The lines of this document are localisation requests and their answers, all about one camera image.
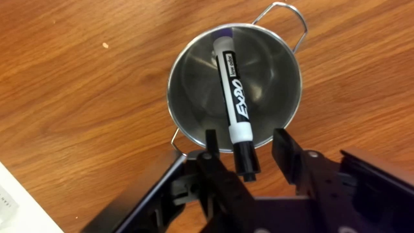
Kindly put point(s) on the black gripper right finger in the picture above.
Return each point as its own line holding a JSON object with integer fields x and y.
{"x": 288, "y": 154}

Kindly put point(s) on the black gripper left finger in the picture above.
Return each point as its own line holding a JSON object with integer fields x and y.
{"x": 211, "y": 143}

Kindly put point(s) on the black and white Expo marker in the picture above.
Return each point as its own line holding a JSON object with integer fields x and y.
{"x": 238, "y": 119}

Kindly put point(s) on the small steel pot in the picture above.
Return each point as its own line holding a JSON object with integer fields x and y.
{"x": 268, "y": 70}

